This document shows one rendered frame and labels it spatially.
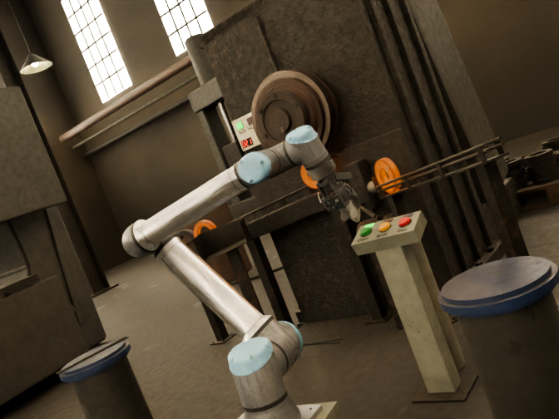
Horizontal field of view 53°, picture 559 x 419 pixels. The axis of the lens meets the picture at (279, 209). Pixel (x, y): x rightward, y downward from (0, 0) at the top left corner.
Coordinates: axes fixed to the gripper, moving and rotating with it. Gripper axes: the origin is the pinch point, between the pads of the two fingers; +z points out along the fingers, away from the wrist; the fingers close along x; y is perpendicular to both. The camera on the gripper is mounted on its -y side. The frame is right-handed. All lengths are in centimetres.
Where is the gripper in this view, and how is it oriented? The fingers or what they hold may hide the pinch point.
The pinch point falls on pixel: (357, 217)
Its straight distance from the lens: 191.9
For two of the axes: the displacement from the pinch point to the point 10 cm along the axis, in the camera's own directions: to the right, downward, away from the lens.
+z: 5.3, 7.7, 3.4
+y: -4.0, 5.9, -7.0
